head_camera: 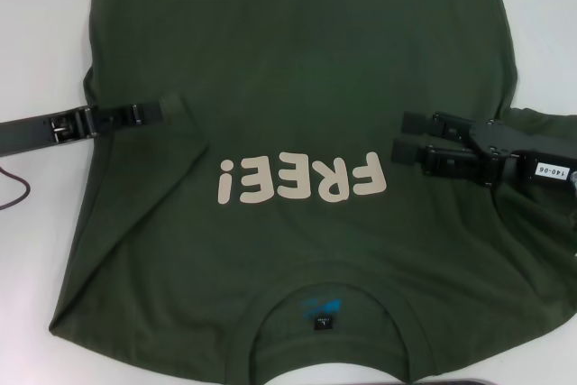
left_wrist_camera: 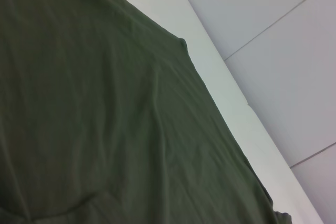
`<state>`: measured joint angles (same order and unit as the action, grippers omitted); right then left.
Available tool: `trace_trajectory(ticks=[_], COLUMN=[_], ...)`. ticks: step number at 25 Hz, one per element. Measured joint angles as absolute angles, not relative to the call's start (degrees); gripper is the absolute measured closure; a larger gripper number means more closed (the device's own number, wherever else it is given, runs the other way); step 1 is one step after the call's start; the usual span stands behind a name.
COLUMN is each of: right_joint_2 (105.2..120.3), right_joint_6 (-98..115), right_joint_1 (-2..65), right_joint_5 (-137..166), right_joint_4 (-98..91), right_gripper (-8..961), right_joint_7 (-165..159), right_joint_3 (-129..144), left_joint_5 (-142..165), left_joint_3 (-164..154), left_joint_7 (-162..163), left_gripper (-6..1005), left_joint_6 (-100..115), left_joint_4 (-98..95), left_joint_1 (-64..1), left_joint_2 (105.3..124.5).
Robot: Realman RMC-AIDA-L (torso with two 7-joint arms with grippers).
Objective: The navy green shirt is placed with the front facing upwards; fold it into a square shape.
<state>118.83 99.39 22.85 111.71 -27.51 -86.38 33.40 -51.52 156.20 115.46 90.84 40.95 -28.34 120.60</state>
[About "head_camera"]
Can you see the dark green FREE! t-shirt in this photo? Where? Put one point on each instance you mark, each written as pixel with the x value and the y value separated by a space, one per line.
pixel 288 65

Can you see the dark robot torso edge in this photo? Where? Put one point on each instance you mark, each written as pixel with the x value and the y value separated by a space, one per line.
pixel 442 382

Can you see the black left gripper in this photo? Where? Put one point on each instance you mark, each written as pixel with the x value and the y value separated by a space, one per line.
pixel 27 137

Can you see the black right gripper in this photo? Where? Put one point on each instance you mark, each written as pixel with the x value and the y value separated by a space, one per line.
pixel 505 141

